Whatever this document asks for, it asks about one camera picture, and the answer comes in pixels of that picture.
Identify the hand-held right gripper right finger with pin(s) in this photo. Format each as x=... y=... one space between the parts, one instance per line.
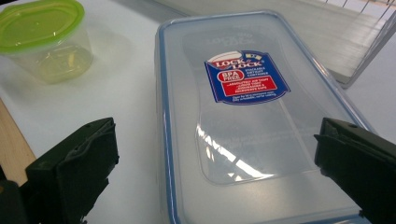
x=361 y=165

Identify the rectangular clear container blue-rimmed lid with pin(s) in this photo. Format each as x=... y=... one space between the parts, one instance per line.
x=249 y=140

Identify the round clear container green lid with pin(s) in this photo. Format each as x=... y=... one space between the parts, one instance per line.
x=40 y=28

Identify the grey table mat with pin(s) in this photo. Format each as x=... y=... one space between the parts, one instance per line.
x=124 y=109

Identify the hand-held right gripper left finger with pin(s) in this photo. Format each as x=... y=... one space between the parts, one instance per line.
x=71 y=174

